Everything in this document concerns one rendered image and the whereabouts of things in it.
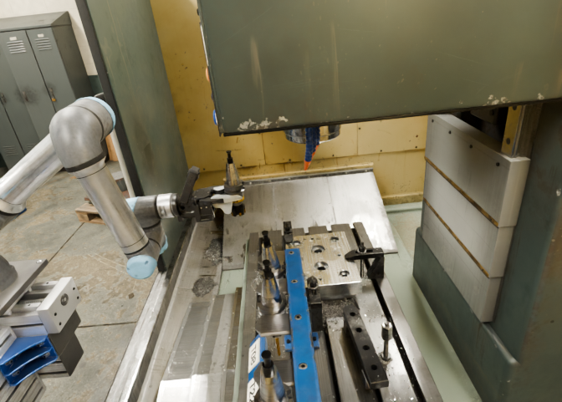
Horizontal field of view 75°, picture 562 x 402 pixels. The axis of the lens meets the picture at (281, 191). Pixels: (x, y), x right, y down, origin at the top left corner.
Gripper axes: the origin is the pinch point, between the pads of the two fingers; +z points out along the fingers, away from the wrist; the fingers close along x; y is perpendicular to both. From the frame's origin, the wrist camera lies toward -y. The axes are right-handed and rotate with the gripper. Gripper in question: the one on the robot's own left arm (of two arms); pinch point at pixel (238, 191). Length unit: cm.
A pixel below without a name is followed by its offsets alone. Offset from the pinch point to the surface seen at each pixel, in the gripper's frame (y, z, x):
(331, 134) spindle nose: -17.1, 28.0, 7.9
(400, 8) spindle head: -46, 36, 34
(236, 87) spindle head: -37, 8, 34
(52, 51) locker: -32, -248, -387
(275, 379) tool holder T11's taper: 1, 10, 64
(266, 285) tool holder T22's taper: 1.3, 8.2, 42.6
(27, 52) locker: -35, -278, -386
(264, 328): 7.6, 7.0, 47.9
